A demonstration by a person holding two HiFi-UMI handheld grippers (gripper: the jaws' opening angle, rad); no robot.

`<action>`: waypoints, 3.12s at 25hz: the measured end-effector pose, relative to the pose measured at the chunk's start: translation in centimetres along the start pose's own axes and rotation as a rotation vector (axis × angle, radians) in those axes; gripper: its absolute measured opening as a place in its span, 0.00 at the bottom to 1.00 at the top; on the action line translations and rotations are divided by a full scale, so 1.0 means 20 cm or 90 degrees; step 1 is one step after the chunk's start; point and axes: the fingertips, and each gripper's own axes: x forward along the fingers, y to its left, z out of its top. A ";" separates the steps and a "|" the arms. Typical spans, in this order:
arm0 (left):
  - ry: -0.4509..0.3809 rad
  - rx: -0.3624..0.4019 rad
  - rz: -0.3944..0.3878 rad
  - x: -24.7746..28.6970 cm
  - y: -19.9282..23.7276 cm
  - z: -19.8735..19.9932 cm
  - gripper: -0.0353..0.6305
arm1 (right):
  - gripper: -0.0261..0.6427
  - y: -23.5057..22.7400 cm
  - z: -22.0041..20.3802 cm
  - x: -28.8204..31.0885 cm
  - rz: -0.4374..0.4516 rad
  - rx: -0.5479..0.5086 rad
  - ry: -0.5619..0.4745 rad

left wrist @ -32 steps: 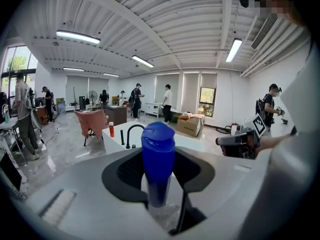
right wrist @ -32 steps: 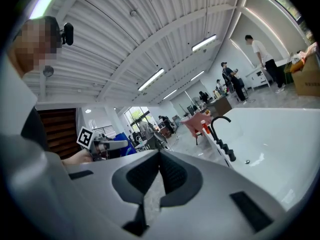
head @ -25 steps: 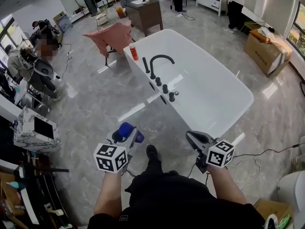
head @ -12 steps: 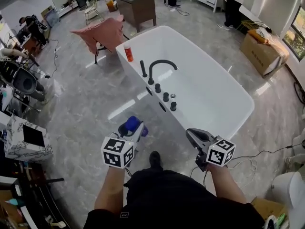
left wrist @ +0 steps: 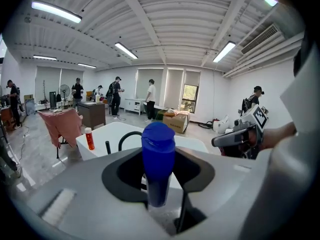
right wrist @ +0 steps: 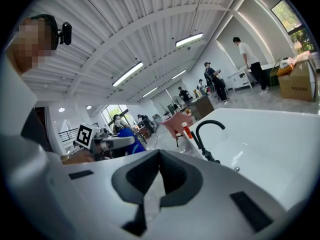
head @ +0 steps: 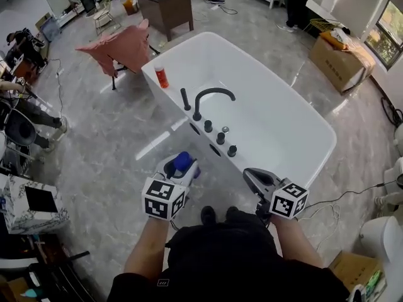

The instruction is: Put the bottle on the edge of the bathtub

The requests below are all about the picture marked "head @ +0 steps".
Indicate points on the orange bag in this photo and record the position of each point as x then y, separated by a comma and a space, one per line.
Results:
130, 6

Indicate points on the orange bottle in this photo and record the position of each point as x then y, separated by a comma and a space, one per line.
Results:
162, 78

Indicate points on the dark framed window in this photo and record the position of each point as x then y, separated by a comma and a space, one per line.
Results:
387, 36

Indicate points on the dark wooden cabinet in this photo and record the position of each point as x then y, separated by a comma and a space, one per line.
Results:
170, 11

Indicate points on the black round basin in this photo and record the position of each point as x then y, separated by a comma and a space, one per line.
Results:
400, 180

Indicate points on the pink cloth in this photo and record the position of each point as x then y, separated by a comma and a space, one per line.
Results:
122, 47

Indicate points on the person's black shoe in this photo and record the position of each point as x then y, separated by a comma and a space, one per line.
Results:
208, 214
232, 210

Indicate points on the person's right forearm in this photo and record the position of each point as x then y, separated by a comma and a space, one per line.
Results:
296, 241

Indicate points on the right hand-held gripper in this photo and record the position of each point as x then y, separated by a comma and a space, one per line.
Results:
288, 200

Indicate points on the white bathtub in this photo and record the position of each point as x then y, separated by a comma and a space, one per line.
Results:
267, 121

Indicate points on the marble pattern cabinet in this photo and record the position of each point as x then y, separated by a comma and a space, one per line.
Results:
19, 219

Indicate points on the black faucet knob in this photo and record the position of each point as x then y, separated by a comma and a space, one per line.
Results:
208, 126
232, 151
220, 138

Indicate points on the chrome drain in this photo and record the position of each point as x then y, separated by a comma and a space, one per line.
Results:
225, 129

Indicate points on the black curved faucet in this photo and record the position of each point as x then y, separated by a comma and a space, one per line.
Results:
197, 105

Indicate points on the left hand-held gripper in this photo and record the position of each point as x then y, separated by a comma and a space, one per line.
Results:
160, 200

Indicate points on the person's left forearm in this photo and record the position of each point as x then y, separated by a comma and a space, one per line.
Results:
148, 247

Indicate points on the black folding chair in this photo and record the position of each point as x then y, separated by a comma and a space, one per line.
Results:
113, 82

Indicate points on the flat cardboard box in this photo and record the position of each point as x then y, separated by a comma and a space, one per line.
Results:
349, 269

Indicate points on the large brown cardboard box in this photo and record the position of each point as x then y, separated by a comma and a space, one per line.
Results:
337, 64

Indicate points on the green packet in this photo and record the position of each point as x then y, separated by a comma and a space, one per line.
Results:
374, 280

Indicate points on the framed picture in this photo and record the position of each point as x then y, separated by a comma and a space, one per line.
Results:
50, 30

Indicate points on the black hand shower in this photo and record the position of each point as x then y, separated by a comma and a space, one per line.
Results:
185, 99

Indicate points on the person's black clothing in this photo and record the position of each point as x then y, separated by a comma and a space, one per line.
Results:
226, 263

